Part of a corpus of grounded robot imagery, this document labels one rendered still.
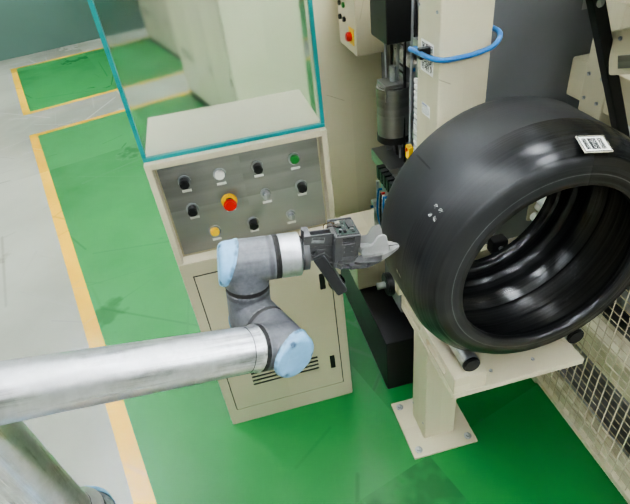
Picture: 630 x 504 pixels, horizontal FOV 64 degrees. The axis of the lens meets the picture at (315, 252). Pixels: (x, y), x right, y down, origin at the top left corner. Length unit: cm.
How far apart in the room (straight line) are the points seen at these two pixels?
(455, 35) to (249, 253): 68
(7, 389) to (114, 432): 178
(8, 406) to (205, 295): 111
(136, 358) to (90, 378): 7
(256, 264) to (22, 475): 54
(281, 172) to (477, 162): 80
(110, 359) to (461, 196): 66
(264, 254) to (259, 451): 141
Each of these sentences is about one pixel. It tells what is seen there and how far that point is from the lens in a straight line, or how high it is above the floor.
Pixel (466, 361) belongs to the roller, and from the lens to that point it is 130.
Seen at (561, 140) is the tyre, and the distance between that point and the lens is 104.
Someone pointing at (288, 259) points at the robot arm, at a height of 130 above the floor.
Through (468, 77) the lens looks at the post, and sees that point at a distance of 132.
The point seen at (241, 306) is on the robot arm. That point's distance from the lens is 103.
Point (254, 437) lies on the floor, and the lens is 232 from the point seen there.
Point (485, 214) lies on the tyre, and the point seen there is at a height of 136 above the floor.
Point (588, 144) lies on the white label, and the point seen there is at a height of 145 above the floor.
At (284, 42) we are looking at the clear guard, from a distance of 150.
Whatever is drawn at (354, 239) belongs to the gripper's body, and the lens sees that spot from 101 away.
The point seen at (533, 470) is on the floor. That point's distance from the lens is 225.
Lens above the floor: 190
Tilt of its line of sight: 37 degrees down
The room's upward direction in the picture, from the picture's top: 8 degrees counter-clockwise
